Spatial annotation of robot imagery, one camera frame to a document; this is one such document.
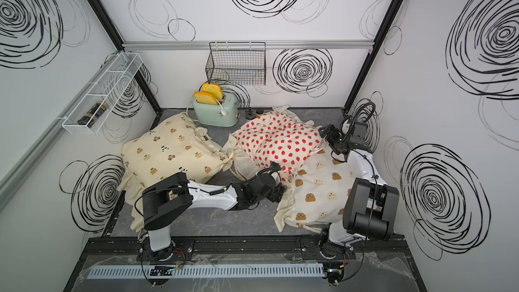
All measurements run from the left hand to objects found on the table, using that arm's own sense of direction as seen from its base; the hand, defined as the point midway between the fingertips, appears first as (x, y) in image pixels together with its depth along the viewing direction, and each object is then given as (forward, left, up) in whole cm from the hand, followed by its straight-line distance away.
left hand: (280, 184), depth 85 cm
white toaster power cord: (+32, +28, +10) cm, 44 cm away
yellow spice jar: (+39, +10, +5) cm, 40 cm away
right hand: (+19, -20, +12) cm, 30 cm away
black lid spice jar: (+36, +15, +5) cm, 40 cm away
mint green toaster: (+34, +37, +7) cm, 51 cm away
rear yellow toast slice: (+43, +34, +15) cm, 57 cm away
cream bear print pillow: (-7, -12, +5) cm, 15 cm away
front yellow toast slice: (+37, +37, +15) cm, 54 cm away
